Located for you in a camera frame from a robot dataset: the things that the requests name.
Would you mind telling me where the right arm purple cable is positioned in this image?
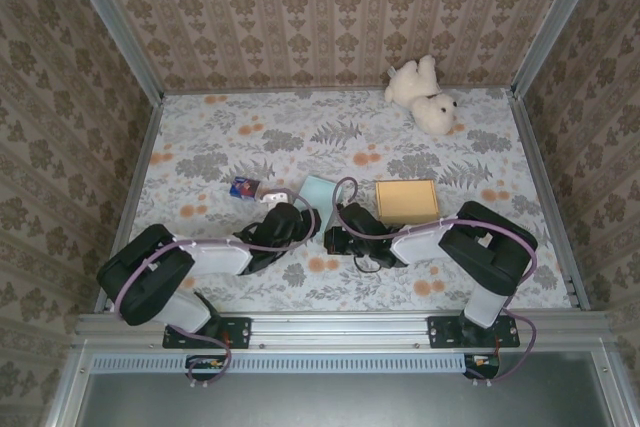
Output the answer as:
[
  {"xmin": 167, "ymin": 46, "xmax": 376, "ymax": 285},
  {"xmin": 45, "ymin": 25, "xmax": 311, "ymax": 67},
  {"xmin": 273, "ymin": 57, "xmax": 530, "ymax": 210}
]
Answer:
[{"xmin": 329, "ymin": 176, "xmax": 539, "ymax": 389}]

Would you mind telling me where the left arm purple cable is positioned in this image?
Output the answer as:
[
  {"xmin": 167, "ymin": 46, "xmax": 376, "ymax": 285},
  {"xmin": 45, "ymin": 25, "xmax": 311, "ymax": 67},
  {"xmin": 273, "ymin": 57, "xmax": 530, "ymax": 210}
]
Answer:
[{"xmin": 114, "ymin": 206, "xmax": 324, "ymax": 389}]

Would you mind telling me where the floral table cloth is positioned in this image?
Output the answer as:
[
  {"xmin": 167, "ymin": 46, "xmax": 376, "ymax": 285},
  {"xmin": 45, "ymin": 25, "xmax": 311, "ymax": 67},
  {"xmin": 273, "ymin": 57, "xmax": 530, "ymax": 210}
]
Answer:
[{"xmin": 109, "ymin": 88, "xmax": 574, "ymax": 313}]

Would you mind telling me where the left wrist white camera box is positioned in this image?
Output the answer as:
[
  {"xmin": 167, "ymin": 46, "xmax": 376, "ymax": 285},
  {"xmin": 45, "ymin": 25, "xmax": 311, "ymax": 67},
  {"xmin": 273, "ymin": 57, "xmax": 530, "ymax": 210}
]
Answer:
[{"xmin": 261, "ymin": 188, "xmax": 295, "ymax": 207}]

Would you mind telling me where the aluminium table side rail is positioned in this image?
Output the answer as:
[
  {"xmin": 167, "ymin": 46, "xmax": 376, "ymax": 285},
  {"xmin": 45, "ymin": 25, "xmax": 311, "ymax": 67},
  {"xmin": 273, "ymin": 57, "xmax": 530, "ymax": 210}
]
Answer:
[
  {"xmin": 94, "ymin": 94, "xmax": 164, "ymax": 313},
  {"xmin": 508, "ymin": 90, "xmax": 592, "ymax": 311}
]

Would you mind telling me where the grey metal panel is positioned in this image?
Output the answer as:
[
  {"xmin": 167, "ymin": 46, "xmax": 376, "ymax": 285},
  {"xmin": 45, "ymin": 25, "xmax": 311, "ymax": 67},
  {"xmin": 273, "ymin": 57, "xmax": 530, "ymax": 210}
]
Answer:
[{"xmin": 74, "ymin": 352, "xmax": 617, "ymax": 427}]

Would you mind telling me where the aluminium corner post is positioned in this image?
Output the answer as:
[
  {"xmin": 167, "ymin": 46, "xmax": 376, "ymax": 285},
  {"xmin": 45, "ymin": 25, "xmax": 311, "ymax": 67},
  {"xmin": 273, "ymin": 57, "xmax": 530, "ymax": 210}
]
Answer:
[
  {"xmin": 510, "ymin": 0, "xmax": 611, "ymax": 99},
  {"xmin": 58, "ymin": 0, "xmax": 165, "ymax": 104}
]

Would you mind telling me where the long aluminium frame rail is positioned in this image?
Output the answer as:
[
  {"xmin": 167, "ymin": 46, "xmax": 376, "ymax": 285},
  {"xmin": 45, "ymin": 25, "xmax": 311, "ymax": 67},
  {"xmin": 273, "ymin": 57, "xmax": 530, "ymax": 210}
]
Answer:
[{"xmin": 74, "ymin": 310, "xmax": 615, "ymax": 351}]

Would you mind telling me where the white plush bear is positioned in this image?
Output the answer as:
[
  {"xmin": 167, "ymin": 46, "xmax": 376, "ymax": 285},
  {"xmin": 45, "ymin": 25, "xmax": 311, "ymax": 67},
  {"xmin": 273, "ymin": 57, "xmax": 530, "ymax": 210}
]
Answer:
[{"xmin": 383, "ymin": 54, "xmax": 460, "ymax": 136}]

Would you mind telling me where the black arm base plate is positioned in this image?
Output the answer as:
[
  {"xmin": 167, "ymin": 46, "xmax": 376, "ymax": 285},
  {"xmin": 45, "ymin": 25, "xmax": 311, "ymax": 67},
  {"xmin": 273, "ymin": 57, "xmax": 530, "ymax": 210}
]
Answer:
[
  {"xmin": 162, "ymin": 315, "xmax": 252, "ymax": 349},
  {"xmin": 427, "ymin": 315, "xmax": 521, "ymax": 349}
]

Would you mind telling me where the light blue paper box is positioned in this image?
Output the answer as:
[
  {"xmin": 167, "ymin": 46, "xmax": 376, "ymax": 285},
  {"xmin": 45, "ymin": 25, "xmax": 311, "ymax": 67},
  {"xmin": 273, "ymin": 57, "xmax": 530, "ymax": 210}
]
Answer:
[{"xmin": 293, "ymin": 175, "xmax": 337, "ymax": 232}]

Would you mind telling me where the orange paper box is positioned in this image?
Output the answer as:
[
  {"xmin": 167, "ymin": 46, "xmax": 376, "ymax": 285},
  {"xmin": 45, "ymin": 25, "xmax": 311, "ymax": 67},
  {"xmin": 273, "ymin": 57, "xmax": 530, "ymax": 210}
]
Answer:
[{"xmin": 375, "ymin": 179, "xmax": 440, "ymax": 225}]

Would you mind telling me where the grey slotted cable duct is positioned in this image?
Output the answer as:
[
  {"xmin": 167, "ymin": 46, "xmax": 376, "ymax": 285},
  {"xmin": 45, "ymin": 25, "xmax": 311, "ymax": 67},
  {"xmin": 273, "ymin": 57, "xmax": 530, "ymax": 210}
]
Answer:
[{"xmin": 92, "ymin": 352, "xmax": 467, "ymax": 375}]

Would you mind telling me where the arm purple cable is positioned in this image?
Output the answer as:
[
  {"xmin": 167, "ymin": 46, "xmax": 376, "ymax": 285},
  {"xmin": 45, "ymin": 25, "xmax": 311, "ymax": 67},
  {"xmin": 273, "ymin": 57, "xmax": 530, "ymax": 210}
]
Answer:
[
  {"xmin": 329, "ymin": 176, "xmax": 539, "ymax": 389},
  {"xmin": 114, "ymin": 206, "xmax": 324, "ymax": 389}
]

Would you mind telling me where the black base connector box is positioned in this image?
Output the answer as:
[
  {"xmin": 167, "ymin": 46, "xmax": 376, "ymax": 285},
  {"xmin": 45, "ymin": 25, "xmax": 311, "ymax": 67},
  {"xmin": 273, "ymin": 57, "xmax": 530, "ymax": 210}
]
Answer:
[
  {"xmin": 185, "ymin": 354, "xmax": 233, "ymax": 381},
  {"xmin": 463, "ymin": 352, "xmax": 501, "ymax": 380}
]

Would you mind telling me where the small dark blue card box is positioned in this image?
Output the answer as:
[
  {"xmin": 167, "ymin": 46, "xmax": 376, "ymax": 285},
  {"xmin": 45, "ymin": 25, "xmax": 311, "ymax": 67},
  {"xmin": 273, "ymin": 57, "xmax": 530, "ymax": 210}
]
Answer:
[{"xmin": 230, "ymin": 176, "xmax": 261, "ymax": 202}]

